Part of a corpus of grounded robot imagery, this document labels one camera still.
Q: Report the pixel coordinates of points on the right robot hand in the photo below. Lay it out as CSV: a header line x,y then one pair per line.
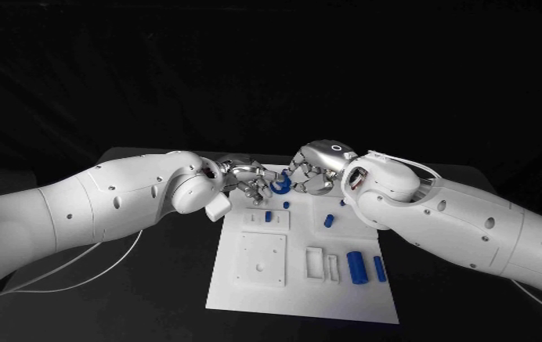
x,y
325,157

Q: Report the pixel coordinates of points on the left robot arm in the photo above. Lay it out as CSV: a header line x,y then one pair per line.
x,y
83,201

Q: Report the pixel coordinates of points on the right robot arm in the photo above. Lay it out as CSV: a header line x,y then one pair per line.
x,y
444,230

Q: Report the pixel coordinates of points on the blue gear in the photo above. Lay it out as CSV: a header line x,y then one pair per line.
x,y
282,188

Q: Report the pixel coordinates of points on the white task board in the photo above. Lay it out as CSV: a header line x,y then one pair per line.
x,y
295,295

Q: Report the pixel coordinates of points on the short blue cylinder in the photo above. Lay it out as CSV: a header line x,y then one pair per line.
x,y
328,220
268,216

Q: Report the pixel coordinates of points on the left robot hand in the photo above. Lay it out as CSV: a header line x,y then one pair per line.
x,y
245,171

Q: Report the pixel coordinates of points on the thin long blue cylinder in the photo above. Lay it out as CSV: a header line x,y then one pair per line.
x,y
379,268

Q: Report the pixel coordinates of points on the thick long blue cylinder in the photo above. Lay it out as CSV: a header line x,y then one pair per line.
x,y
356,267

